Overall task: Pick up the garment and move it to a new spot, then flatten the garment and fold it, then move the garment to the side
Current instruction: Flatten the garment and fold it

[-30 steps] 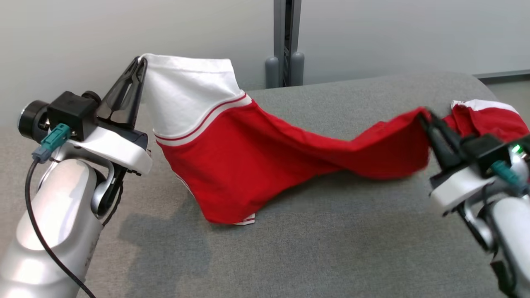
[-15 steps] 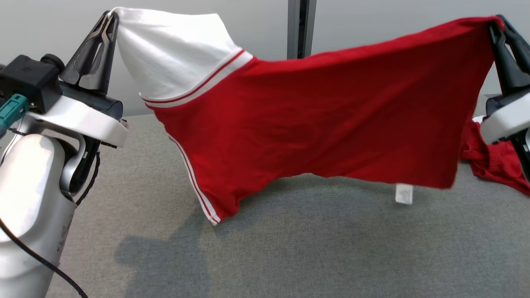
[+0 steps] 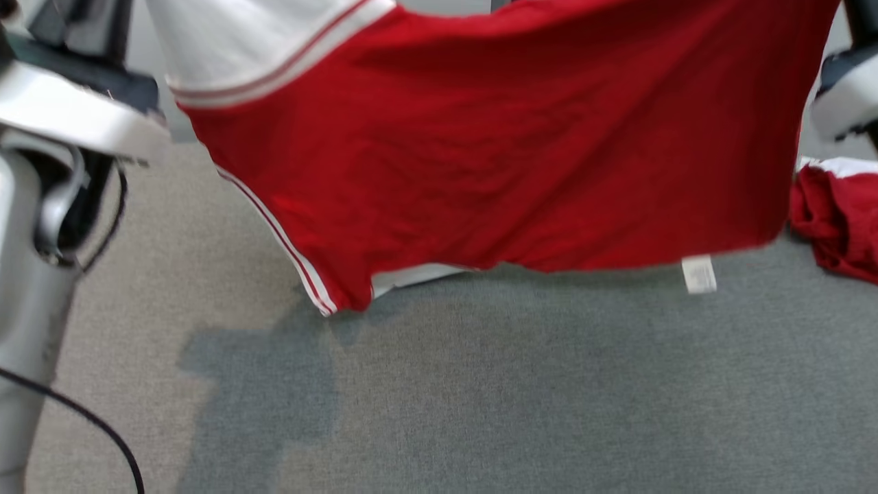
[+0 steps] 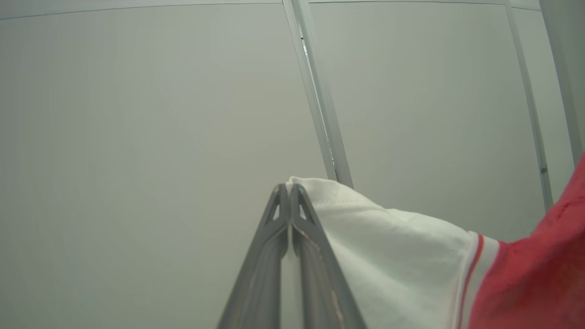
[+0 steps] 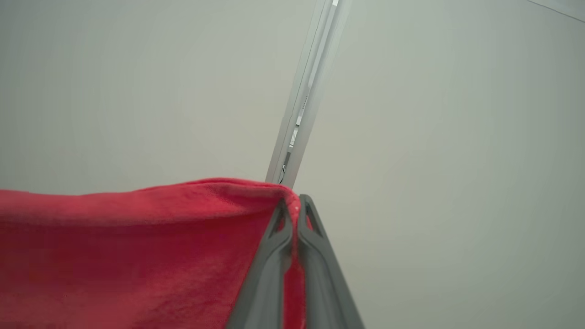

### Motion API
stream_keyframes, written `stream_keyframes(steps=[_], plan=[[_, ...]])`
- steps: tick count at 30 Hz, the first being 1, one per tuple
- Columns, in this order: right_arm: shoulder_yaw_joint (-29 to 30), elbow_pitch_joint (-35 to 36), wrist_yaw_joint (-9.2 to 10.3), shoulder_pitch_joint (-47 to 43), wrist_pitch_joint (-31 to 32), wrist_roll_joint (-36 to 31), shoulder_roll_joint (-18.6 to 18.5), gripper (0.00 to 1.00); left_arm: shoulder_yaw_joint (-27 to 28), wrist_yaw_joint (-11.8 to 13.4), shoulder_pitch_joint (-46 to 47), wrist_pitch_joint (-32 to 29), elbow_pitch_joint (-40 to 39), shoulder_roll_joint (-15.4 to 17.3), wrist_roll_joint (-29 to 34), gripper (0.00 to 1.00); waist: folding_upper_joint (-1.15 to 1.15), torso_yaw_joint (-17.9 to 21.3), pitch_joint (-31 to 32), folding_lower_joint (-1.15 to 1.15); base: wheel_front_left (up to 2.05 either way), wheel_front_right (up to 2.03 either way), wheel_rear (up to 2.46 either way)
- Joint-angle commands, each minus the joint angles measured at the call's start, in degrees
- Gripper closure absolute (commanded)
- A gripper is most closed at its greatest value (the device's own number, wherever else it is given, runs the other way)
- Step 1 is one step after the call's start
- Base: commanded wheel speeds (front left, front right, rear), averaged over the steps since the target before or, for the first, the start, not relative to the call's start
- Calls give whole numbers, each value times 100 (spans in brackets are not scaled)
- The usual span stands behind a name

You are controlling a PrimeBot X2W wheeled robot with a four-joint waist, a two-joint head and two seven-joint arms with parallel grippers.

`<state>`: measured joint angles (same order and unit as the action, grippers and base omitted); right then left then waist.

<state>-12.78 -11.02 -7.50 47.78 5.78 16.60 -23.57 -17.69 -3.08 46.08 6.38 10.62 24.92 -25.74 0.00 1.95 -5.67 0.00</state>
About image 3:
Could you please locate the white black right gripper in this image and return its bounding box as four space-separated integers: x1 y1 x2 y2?
809 0 878 145

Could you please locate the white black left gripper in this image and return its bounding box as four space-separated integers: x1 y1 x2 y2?
0 0 171 167

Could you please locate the red white striped jersey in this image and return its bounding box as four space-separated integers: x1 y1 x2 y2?
144 0 841 318

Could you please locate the crumpled red garment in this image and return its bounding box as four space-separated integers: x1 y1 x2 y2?
789 156 878 285

